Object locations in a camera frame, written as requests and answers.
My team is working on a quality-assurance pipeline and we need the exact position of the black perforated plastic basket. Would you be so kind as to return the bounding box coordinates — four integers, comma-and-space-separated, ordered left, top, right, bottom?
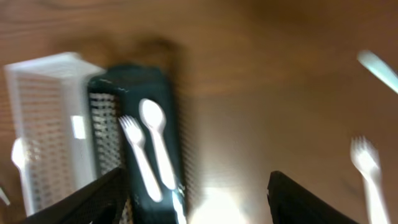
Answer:
86, 64, 187, 223

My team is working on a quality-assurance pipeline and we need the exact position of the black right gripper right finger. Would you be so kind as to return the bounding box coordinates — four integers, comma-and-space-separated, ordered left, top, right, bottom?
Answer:
267, 170, 357, 224

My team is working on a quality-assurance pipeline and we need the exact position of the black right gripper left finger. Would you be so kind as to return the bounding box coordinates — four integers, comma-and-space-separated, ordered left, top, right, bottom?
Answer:
21, 167, 128, 224

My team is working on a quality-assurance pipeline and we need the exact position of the white plastic fork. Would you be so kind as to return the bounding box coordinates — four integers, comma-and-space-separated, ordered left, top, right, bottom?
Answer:
119, 115, 163, 202
350, 136, 391, 224

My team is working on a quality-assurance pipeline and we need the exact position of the clear perforated plastic basket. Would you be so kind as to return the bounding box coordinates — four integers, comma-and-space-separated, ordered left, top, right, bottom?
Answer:
4, 52, 104, 216

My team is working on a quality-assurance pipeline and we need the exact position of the white plastic spoon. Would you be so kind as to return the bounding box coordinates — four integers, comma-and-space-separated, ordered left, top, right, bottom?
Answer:
139, 98, 176, 190
357, 50, 398, 93
11, 138, 27, 188

